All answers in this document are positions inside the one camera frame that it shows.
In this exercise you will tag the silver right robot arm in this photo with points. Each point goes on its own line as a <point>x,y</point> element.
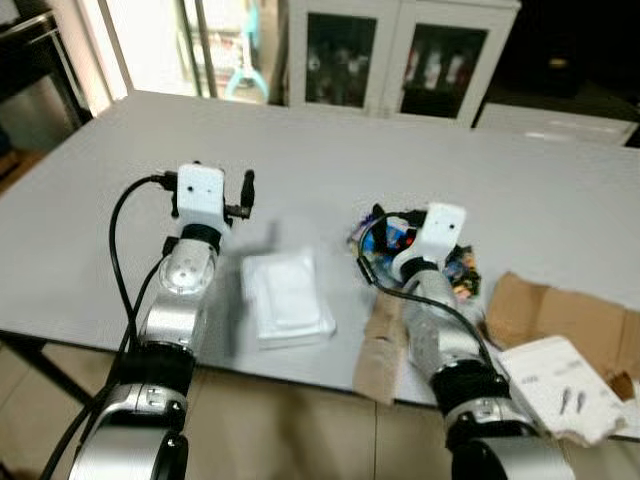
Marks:
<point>460,360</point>

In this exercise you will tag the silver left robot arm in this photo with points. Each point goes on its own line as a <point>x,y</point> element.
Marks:
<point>170,310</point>

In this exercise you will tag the white plastic tissue pack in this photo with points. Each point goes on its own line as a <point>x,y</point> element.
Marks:
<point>286,298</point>

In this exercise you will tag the teal plastic hanger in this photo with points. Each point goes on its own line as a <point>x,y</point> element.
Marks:
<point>247,75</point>

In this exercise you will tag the small brown cardboard piece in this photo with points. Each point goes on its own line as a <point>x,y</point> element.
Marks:
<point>380,350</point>

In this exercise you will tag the white glass door cabinet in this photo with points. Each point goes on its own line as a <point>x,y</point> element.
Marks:
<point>395,40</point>

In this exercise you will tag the large brown cardboard flap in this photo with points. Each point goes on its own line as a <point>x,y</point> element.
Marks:
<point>560,315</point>

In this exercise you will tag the white low table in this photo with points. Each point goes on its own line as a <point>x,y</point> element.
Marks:
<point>560,122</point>

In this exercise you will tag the dark metal cabinet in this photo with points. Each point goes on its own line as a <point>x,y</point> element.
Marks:
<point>35,100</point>

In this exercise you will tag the black table leg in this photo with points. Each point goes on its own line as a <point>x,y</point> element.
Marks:
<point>40,365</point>

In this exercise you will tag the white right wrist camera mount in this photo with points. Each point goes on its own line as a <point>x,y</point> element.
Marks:
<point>435,235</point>

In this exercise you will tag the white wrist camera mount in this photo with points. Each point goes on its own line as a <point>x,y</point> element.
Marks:
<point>435,235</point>
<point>200,192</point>

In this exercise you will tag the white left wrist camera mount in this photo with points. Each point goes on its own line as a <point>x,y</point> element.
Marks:
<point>200,192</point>

